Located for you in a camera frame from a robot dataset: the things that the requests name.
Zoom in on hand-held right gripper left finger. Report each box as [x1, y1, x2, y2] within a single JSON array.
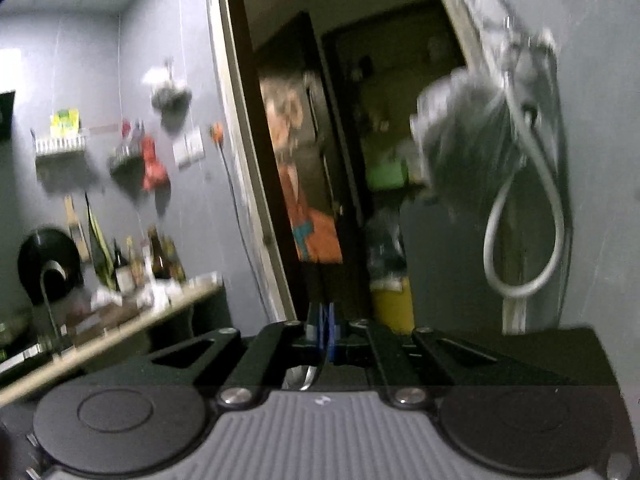
[[100, 305, 328, 406]]

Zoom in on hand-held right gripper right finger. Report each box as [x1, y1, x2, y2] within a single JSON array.
[[329, 305, 566, 408]]

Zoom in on metal spoon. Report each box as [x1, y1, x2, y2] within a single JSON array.
[[282, 365, 321, 392]]

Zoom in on yellow bin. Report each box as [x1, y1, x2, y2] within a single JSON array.
[[370, 277, 416, 333]]

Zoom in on orange printed poster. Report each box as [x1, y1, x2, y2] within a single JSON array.
[[260, 72, 346, 263]]

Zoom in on dark plastic bag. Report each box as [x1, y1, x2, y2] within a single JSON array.
[[362, 210, 408, 281]]

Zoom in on black table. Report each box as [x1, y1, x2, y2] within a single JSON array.
[[400, 195, 506, 333]]

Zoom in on green box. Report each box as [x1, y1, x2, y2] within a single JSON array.
[[365, 155, 408, 191]]

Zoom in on row of condiment bottles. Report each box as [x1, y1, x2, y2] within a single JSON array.
[[112, 227, 188, 291]]

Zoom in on green cloth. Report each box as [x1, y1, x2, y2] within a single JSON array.
[[84, 192, 118, 291]]

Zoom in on clear plastic bag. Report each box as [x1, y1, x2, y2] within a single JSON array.
[[410, 67, 526, 216]]

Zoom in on storage shelf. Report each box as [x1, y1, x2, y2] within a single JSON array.
[[325, 0, 471, 196]]

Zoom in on wooden grater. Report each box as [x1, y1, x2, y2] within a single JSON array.
[[62, 195, 91, 263]]

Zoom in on metal faucet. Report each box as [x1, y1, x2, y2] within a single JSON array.
[[39, 260, 68, 356]]

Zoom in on red packets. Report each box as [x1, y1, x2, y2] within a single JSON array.
[[121, 119, 146, 148]]

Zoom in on hanging grey bag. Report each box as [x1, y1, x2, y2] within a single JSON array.
[[151, 67, 193, 116]]

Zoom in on black wok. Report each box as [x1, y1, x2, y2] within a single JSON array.
[[17, 227, 83, 306]]

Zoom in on yellow green packet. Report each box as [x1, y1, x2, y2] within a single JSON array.
[[50, 108, 82, 139]]

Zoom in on white door frame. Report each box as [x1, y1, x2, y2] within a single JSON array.
[[205, 0, 526, 333]]

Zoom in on white hose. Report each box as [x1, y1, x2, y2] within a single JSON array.
[[484, 75, 566, 298]]

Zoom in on white wall switch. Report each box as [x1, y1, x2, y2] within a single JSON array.
[[172, 127, 206, 170]]

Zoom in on grey wall rack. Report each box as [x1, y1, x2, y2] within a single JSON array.
[[109, 145, 146, 173]]

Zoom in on white wall rack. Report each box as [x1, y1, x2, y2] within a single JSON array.
[[32, 130, 91, 158]]

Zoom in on metal wall tap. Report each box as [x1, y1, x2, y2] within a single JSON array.
[[475, 0, 558, 126]]

